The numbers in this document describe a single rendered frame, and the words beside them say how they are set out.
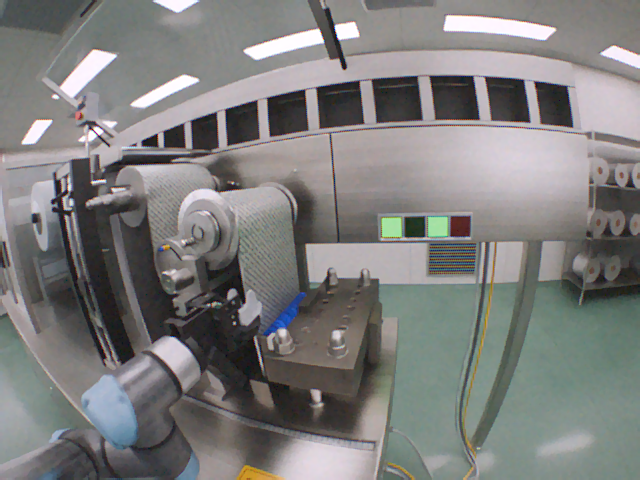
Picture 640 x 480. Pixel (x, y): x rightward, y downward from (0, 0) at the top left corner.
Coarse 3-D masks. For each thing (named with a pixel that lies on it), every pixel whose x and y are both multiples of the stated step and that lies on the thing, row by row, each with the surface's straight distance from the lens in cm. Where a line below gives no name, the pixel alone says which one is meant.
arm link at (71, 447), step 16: (64, 432) 48; (80, 432) 45; (96, 432) 44; (48, 448) 39; (64, 448) 40; (80, 448) 41; (96, 448) 42; (16, 464) 35; (32, 464) 35; (48, 464) 36; (64, 464) 37; (80, 464) 39; (96, 464) 42
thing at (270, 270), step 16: (272, 240) 58; (288, 240) 65; (240, 256) 48; (256, 256) 52; (272, 256) 58; (288, 256) 65; (256, 272) 52; (272, 272) 58; (288, 272) 65; (256, 288) 52; (272, 288) 58; (288, 288) 65; (272, 304) 59; (288, 304) 66; (272, 320) 59; (256, 336) 54
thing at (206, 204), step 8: (200, 200) 49; (208, 200) 48; (192, 208) 50; (200, 208) 49; (208, 208) 48; (216, 208) 47; (184, 216) 52; (216, 216) 47; (224, 216) 46; (224, 224) 46; (224, 232) 46; (224, 240) 47; (216, 248) 48; (224, 248) 47; (208, 256) 50; (216, 256) 49
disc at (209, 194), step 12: (192, 192) 51; (204, 192) 49; (216, 192) 47; (228, 204) 46; (180, 216) 54; (228, 216) 46; (180, 228) 54; (228, 252) 47; (216, 264) 50; (228, 264) 48
